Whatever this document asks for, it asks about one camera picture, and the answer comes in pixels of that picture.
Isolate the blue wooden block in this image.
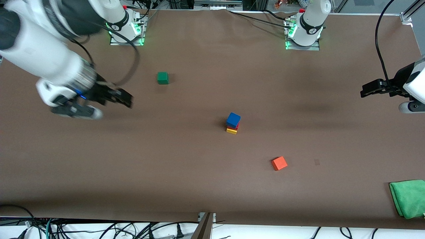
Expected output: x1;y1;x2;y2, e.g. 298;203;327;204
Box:
226;112;241;128

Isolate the green folded cloth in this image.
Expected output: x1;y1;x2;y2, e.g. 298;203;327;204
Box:
389;180;425;219

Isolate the orange wooden block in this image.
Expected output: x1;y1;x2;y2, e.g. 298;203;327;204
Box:
271;156;288;171

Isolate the brown table cover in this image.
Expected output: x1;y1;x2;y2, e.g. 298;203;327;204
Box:
0;8;425;229

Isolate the aluminium profile beam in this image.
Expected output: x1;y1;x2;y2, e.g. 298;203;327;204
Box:
191;212;217;239

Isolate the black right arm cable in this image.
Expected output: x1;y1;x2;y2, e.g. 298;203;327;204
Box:
70;28;140;87

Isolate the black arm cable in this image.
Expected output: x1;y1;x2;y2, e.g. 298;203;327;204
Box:
375;0;395;87
70;28;140;87

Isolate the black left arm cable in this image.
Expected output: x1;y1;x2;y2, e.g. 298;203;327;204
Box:
375;0;395;87

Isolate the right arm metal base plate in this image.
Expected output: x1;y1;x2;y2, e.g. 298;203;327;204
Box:
110;15;147;46

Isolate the aluminium frame corner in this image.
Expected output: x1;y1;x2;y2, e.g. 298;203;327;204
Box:
400;0;425;24

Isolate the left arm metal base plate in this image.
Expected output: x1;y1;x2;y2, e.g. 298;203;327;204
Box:
285;18;320;51

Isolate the silver metal rail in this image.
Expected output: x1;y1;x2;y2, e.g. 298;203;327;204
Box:
194;0;243;8

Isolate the black cable across table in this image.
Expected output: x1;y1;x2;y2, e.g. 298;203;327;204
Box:
227;9;293;27

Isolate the black power plug cable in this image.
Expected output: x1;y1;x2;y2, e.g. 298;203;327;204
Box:
146;222;200;239

